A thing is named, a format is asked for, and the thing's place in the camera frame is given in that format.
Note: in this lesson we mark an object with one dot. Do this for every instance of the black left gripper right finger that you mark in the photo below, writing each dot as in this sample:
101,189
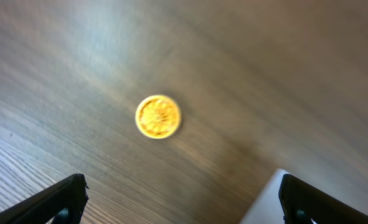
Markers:
303,203

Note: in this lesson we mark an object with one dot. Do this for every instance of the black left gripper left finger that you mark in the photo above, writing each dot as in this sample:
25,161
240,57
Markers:
63,202

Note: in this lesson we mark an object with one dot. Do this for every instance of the yellow round toy wheel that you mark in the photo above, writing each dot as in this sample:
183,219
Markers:
158,117

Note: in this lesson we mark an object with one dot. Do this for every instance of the white cardboard box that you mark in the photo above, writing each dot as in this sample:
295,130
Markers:
267,207

